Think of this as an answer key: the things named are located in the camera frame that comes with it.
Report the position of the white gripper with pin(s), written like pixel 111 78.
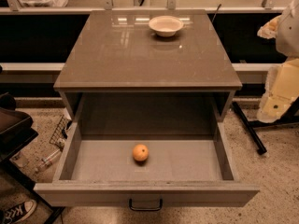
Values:
pixel 289 34

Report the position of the wire mesh basket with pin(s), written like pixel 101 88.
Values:
pixel 60 133

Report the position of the white paper bowl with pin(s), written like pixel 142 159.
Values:
pixel 165 26

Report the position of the open grey top drawer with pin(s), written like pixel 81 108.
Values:
pixel 189 161

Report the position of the clear plastic bottle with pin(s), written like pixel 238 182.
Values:
pixel 47 162

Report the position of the black metal stand base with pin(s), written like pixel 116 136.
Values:
pixel 289 118

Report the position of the black and white sneaker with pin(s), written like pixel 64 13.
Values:
pixel 18 213

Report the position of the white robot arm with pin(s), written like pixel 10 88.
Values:
pixel 287 39

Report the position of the orange fruit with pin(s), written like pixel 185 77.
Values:
pixel 140 152

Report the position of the black drawer handle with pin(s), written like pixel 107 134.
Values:
pixel 151 206

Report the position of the grey cabinet with counter top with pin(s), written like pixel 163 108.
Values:
pixel 117 51

